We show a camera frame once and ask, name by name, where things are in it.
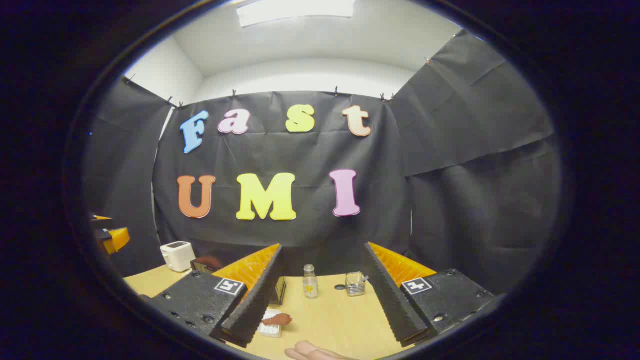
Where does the black electric oven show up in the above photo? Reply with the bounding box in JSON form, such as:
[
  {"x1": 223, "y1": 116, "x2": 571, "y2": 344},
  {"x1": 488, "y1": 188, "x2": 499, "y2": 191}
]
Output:
[{"x1": 190, "y1": 255, "x2": 287, "y2": 306}]

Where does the metal wire utensil holder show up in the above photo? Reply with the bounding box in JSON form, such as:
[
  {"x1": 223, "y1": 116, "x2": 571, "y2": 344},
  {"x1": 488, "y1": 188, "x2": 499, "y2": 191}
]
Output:
[{"x1": 345, "y1": 271, "x2": 370, "y2": 297}]

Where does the clear bottle with yellow label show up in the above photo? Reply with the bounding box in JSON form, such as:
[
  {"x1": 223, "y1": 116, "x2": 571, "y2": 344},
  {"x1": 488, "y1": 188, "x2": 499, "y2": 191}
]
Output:
[{"x1": 302, "y1": 264, "x2": 319, "y2": 299}]

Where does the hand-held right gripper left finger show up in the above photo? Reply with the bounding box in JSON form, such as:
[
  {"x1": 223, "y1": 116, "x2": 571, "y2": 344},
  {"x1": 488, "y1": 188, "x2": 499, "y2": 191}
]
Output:
[{"x1": 149, "y1": 243, "x2": 286, "y2": 349}]

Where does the white rectangular tray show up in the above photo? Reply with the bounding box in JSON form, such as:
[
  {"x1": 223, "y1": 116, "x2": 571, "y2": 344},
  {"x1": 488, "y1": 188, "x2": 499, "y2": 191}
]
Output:
[{"x1": 257, "y1": 309, "x2": 284, "y2": 338}]

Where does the ceiling light panel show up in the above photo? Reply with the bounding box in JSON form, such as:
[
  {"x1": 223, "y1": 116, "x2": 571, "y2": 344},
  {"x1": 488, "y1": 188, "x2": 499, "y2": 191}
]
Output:
[{"x1": 236, "y1": 0, "x2": 356, "y2": 28}]

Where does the white toaster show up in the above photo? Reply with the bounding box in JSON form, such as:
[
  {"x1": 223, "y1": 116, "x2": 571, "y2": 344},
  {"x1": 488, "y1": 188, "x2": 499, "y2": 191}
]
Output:
[{"x1": 160, "y1": 241, "x2": 197, "y2": 273}]

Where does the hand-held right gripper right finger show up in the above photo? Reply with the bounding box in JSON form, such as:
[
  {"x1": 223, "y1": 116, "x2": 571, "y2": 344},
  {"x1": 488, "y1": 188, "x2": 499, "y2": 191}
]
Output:
[{"x1": 361, "y1": 241, "x2": 497, "y2": 349}]

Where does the black backdrop cloth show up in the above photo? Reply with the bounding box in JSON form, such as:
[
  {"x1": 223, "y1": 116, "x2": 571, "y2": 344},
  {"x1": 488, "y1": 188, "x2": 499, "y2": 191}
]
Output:
[{"x1": 82, "y1": 30, "x2": 563, "y2": 296}]

